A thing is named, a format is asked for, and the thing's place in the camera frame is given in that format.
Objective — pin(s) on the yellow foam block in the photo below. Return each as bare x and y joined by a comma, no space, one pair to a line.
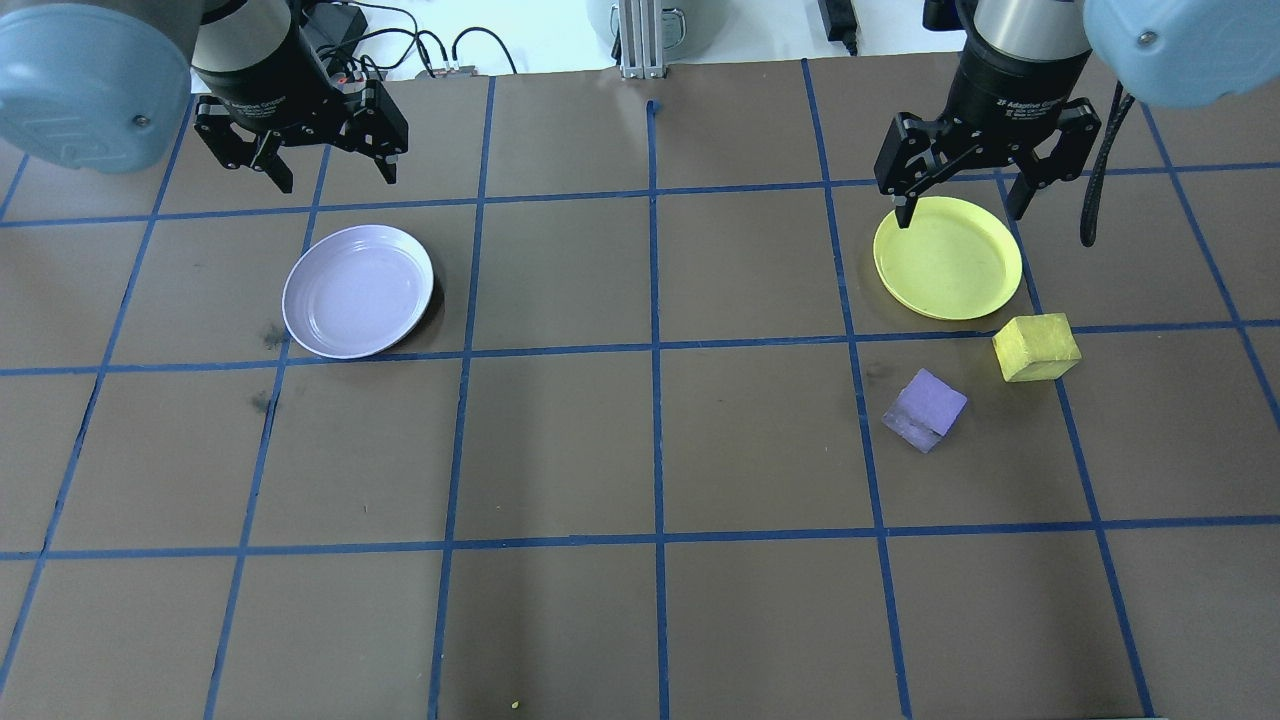
1036,348

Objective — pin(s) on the purple foam block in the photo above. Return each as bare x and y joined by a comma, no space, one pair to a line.
926,408

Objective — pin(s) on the yellow round plate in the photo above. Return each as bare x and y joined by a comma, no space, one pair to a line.
950,262

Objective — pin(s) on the black power adapter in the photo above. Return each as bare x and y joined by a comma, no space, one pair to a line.
838,22

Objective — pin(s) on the lilac round plate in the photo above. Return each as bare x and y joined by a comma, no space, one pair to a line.
358,292

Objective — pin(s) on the grey round container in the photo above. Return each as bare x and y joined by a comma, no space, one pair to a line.
682,25

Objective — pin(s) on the silver aluminium frame bar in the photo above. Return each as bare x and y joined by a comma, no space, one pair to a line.
642,40

